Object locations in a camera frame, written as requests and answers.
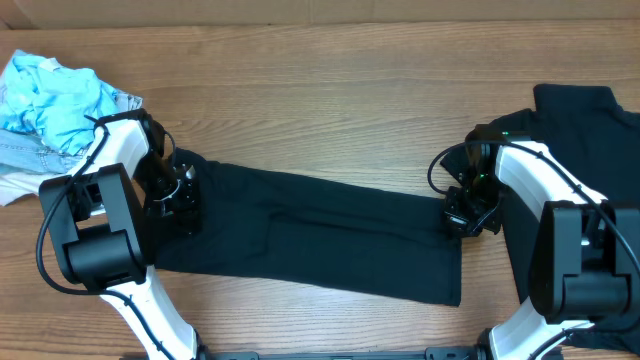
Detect folded blue denim jeans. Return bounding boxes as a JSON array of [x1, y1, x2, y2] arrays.
[[1, 89, 143, 174]]

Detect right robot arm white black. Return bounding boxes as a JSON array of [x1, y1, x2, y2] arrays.
[[426, 125, 639, 359]]

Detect black clothes pile right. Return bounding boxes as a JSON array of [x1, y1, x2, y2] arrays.
[[442, 83, 640, 354]]

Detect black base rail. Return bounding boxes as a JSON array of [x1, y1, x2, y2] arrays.
[[208, 346, 491, 360]]

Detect light blue crumpled shirt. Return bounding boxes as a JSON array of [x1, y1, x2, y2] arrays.
[[1, 50, 120, 155]]

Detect folded pale pink garment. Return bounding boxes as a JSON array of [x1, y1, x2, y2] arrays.
[[0, 172, 59, 206]]

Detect black t-shirt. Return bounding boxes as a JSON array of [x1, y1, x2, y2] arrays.
[[156, 149, 461, 306]]

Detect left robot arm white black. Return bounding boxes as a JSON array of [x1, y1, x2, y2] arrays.
[[36, 109, 209, 359]]

